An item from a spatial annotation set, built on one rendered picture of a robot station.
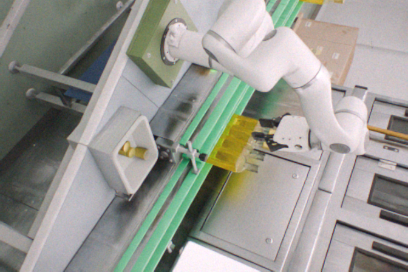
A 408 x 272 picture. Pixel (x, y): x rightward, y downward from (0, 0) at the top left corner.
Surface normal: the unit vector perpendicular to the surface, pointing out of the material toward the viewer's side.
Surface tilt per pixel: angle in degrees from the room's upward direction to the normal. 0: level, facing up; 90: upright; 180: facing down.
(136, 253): 90
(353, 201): 90
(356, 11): 90
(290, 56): 46
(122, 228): 90
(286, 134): 108
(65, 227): 0
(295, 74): 72
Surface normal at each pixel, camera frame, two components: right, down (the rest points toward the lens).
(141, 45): -0.28, -0.32
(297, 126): -0.34, -0.73
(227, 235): -0.11, -0.65
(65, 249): 0.89, 0.26
